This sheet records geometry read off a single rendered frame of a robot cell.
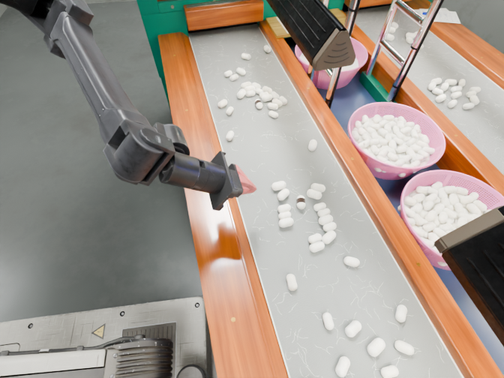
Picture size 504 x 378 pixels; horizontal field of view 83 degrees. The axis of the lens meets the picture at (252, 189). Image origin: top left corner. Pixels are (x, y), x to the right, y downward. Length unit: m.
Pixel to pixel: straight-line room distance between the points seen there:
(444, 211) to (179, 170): 0.64
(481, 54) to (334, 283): 1.07
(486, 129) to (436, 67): 0.32
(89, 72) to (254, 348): 0.56
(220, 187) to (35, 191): 1.62
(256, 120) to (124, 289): 1.00
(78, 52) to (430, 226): 0.82
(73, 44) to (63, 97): 1.97
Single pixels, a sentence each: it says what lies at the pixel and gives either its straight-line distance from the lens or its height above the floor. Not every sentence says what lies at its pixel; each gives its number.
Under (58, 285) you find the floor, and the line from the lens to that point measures 1.67.
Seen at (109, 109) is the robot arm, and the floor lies 1.06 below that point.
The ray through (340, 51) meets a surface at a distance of 0.58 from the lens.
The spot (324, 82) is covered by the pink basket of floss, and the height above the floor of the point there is 0.71.
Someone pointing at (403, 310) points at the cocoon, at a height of 0.76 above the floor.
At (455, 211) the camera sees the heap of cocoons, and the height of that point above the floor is 0.72.
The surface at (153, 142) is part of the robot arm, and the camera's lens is 0.45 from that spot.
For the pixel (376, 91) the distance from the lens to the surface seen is 1.17.
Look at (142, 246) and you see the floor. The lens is 1.57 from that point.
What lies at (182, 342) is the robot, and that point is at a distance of 0.90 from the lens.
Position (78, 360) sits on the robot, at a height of 0.82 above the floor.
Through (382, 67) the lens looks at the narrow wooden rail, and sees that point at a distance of 1.19.
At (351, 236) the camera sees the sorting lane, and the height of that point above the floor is 0.74.
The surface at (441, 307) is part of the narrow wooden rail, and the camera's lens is 0.70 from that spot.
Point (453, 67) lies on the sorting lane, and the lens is 1.36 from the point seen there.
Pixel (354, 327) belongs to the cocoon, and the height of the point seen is 0.76.
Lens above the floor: 1.35
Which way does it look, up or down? 55 degrees down
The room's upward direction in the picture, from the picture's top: straight up
